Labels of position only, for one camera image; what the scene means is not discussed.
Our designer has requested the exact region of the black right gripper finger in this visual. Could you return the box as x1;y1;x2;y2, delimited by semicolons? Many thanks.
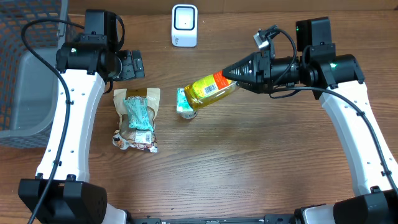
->
236;82;264;93
223;52;262;82

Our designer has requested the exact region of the teal snack packet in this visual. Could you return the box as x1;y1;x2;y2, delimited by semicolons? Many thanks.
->
123;96;154;131

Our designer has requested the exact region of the green lid jar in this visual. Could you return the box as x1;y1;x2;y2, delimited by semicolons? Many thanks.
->
179;108;198;119

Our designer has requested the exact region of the tissue pack white green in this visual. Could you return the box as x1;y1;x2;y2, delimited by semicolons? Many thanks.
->
177;88;194;113

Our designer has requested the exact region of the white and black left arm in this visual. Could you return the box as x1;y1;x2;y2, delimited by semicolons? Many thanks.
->
18;34;144;223

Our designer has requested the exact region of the brown snack bag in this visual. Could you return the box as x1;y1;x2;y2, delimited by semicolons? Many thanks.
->
113;88;160;153

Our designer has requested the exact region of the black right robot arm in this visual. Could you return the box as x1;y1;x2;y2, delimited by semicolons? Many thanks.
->
223;17;397;223

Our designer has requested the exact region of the dark grey plastic basket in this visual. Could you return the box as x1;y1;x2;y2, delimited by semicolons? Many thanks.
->
1;0;76;148

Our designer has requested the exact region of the yellow oil bottle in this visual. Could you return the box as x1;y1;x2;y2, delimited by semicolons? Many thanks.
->
184;70;239;110

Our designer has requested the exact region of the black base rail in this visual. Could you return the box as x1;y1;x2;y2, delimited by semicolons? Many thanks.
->
126;214;302;224

